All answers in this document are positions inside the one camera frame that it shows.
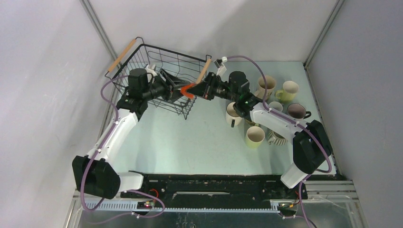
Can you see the black wire dish rack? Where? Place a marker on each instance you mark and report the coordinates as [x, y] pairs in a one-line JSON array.
[[176, 72]]

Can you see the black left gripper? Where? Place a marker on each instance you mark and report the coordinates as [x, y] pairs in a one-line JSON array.
[[171, 90]]

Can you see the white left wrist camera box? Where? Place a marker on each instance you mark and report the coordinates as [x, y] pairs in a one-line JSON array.
[[151, 70]]

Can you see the wooden rack handle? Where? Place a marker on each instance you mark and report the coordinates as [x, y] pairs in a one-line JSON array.
[[120, 57], [203, 71]]

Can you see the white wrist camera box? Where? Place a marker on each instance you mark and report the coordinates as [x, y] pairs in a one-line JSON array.
[[221, 69], [151, 70]]

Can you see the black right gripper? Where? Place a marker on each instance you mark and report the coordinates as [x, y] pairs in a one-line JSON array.
[[205, 89]]

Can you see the left wooden rack handle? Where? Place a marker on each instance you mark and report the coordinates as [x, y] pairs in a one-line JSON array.
[[120, 57]]

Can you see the lilac mug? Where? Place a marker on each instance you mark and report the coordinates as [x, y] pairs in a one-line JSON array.
[[298, 111]]

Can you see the pale yellow mug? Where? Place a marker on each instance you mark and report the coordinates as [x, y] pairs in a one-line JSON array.
[[288, 92]]

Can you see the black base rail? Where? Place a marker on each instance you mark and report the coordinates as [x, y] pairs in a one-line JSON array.
[[219, 191]]

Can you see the floral painted ceramic mug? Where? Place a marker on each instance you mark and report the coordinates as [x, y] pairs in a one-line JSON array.
[[266, 85]]

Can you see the white ribbed mug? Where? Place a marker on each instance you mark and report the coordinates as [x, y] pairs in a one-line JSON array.
[[232, 118]]

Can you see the orange cup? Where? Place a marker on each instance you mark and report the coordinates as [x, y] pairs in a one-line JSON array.
[[184, 91]]

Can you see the right wooden rack handle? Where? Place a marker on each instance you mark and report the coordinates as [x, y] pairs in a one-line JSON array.
[[203, 71]]

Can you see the grey cable duct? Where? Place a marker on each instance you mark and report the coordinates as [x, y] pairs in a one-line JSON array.
[[140, 206]]

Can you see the cream speckled mug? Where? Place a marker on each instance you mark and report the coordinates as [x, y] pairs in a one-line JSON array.
[[251, 123]]

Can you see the light green cup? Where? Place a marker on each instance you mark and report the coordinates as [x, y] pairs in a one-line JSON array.
[[254, 137]]

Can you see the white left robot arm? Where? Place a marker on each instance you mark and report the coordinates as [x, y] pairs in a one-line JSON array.
[[97, 173]]

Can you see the grey striped mug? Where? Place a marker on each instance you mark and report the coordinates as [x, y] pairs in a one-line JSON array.
[[276, 139]]

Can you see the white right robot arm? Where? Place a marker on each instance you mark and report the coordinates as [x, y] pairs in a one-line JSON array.
[[310, 143]]

